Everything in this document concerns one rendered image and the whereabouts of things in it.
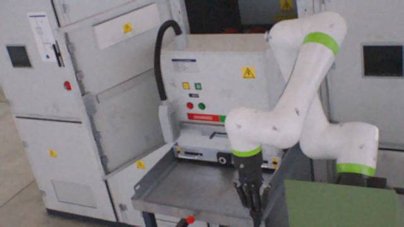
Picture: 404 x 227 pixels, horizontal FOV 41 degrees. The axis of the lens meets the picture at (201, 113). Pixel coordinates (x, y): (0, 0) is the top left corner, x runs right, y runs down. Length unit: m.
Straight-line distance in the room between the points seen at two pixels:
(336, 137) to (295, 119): 0.41
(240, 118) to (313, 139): 0.46
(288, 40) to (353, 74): 0.61
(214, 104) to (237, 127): 0.74
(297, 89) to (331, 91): 0.86
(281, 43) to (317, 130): 0.34
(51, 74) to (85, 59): 0.91
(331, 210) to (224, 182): 0.62
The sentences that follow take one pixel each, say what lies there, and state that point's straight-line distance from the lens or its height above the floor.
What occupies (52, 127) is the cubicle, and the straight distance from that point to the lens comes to 3.50.
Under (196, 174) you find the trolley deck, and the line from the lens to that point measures 2.40.
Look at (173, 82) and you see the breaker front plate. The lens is 2.34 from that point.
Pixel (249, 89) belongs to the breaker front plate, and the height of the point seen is 1.23.
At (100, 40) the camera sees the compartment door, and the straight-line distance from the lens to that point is 2.38.
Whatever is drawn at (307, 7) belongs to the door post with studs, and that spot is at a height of 1.46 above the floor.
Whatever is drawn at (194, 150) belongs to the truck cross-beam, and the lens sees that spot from 2.46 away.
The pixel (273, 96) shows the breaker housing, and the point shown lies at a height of 1.18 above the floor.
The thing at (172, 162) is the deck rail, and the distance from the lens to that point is 2.52.
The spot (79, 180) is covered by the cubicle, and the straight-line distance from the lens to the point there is 3.61.
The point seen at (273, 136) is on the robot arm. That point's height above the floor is 1.37.
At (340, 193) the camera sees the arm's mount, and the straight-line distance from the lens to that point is 1.79.
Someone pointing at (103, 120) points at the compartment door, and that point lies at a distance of 2.49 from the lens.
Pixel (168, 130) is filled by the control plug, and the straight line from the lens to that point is 2.34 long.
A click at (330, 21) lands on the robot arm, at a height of 1.57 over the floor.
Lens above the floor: 2.11
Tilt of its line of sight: 25 degrees down
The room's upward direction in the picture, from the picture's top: 11 degrees counter-clockwise
